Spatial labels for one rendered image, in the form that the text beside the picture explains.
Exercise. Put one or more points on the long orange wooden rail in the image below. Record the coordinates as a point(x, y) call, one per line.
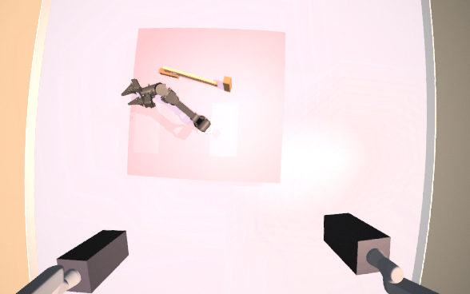
point(193, 77)

